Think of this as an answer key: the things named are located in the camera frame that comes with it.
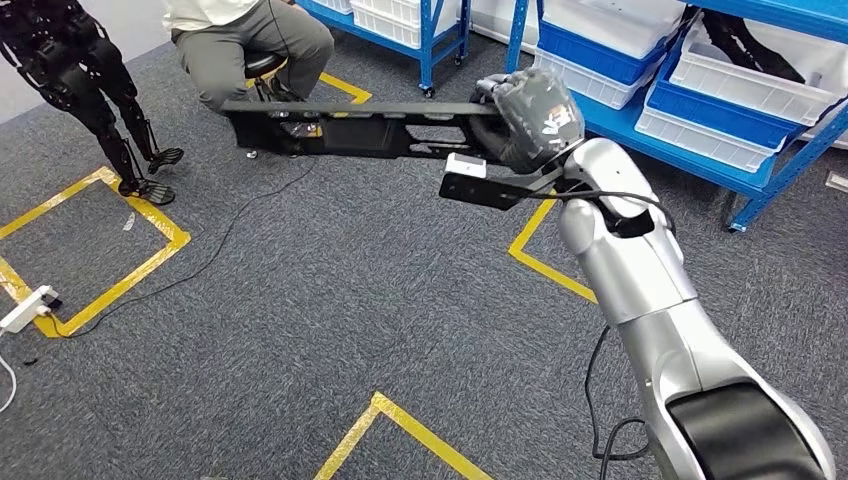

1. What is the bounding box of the blue metal shelf rack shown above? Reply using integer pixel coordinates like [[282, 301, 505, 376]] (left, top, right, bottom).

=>
[[294, 0, 473, 99], [504, 0, 848, 234]]

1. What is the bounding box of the black round stool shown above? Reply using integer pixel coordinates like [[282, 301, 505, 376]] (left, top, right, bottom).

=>
[[241, 51, 296, 104]]

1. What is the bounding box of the black humanoid robot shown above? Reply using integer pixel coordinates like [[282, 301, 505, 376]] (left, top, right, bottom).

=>
[[0, 0, 187, 207]]

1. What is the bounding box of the person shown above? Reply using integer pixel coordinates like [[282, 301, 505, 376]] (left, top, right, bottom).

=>
[[162, 0, 336, 114]]

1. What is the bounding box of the yellow floor tape square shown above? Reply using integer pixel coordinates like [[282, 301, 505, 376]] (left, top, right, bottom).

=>
[[314, 390, 495, 480], [0, 166, 192, 340], [508, 192, 599, 306], [246, 69, 374, 107]]

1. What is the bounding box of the black floor cable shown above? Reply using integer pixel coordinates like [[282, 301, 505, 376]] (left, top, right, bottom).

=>
[[47, 157, 319, 340]]

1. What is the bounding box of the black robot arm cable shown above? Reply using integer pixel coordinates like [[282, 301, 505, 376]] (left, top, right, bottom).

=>
[[523, 188, 677, 480]]

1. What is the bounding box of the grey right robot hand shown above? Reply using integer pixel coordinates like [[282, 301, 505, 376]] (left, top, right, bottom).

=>
[[471, 66, 586, 175]]

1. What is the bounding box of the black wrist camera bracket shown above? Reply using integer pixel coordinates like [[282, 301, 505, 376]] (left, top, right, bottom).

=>
[[438, 152, 571, 212]]

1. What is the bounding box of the long black plastic part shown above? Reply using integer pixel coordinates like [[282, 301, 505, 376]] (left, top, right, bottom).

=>
[[220, 99, 511, 164], [700, 9, 806, 85]]

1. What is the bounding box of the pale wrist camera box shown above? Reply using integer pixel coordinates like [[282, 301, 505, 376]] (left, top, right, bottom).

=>
[[445, 152, 488, 180]]

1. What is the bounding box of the white power strip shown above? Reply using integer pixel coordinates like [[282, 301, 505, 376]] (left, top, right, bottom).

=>
[[0, 284, 61, 336]]

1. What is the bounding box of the white floor cable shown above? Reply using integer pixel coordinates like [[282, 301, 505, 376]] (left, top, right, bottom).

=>
[[0, 327, 18, 415]]

